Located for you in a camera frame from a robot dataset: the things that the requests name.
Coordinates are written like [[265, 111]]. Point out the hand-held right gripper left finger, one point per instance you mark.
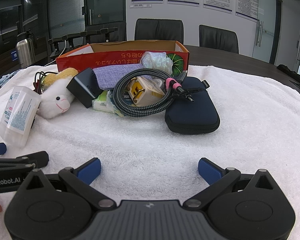
[[90, 170]]

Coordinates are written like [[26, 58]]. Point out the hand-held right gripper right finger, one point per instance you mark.
[[210, 170]]

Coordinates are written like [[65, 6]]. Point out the navy zipper case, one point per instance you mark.
[[192, 116]]

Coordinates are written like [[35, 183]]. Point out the white plush sheep toy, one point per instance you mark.
[[55, 97]]

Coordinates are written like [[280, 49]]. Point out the green tissue pack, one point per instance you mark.
[[102, 103]]

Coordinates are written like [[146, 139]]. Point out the black charger block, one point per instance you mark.
[[83, 87]]

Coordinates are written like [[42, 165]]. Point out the purple fabric pouch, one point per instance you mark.
[[110, 76]]

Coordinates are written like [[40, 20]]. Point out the white yellow plug adapter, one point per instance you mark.
[[145, 90]]

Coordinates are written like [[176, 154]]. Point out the red cardboard box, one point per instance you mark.
[[102, 60]]

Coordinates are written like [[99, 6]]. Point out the clear plastic bag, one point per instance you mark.
[[155, 62]]

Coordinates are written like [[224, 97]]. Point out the white towel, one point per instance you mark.
[[140, 137]]

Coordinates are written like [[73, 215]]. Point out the light blue cloth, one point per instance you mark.
[[3, 78]]

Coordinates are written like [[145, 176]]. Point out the blue name sign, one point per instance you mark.
[[15, 54]]

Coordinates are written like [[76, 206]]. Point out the steel thermos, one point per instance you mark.
[[25, 52]]

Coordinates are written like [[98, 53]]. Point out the long black device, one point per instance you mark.
[[293, 73]]

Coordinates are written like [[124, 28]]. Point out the small wall label strip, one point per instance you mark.
[[141, 5]]

